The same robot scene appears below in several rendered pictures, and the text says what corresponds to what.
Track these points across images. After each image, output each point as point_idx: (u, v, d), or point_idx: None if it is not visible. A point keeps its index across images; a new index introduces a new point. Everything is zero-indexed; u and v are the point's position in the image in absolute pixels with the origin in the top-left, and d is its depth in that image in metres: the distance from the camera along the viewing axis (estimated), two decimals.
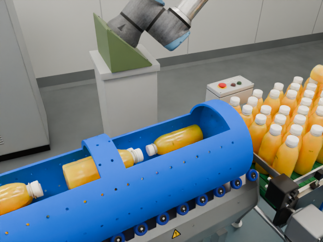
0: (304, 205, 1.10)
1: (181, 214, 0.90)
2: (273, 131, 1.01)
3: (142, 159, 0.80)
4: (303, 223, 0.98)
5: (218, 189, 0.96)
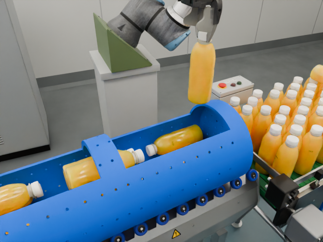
0: (304, 205, 1.10)
1: (181, 214, 0.90)
2: (273, 131, 1.01)
3: (142, 160, 0.81)
4: (303, 223, 0.98)
5: (218, 189, 0.96)
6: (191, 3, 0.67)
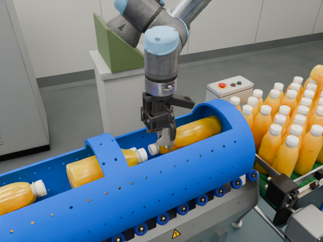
0: (304, 205, 1.10)
1: (179, 213, 0.89)
2: (273, 131, 1.01)
3: (145, 159, 0.81)
4: (303, 223, 0.98)
5: (219, 188, 0.96)
6: (150, 129, 0.83)
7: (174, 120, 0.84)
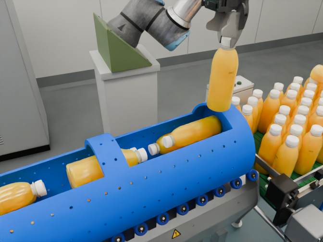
0: (304, 205, 1.10)
1: (179, 213, 0.89)
2: (273, 131, 1.01)
3: (145, 159, 0.81)
4: (303, 223, 0.98)
5: (219, 188, 0.96)
6: (217, 8, 0.64)
7: None
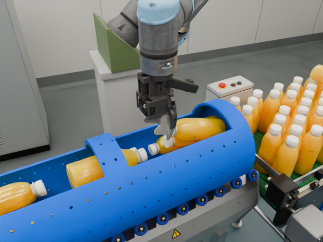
0: (304, 205, 1.10)
1: (179, 213, 0.89)
2: (273, 131, 1.01)
3: (145, 159, 0.81)
4: (303, 223, 0.98)
5: (219, 188, 0.96)
6: (147, 115, 0.72)
7: (175, 105, 0.73)
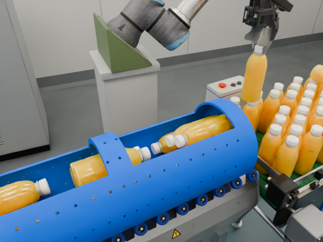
0: (304, 205, 1.10)
1: (178, 210, 0.89)
2: (273, 131, 1.01)
3: (149, 157, 0.81)
4: (303, 223, 0.98)
5: (220, 188, 0.96)
6: (255, 25, 0.87)
7: (277, 18, 0.89)
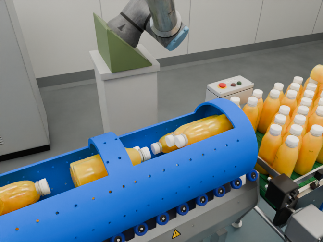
0: (304, 205, 1.10)
1: (178, 210, 0.89)
2: (273, 131, 1.01)
3: (149, 157, 0.81)
4: (303, 223, 0.98)
5: (220, 188, 0.96)
6: None
7: None
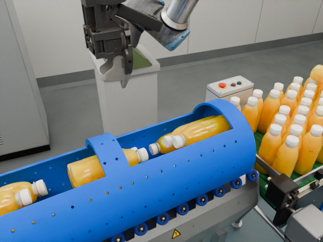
0: (304, 205, 1.10)
1: (179, 212, 0.89)
2: (273, 131, 1.01)
3: (146, 158, 0.81)
4: (303, 223, 0.98)
5: (219, 188, 0.96)
6: (95, 54, 0.57)
7: (131, 42, 0.59)
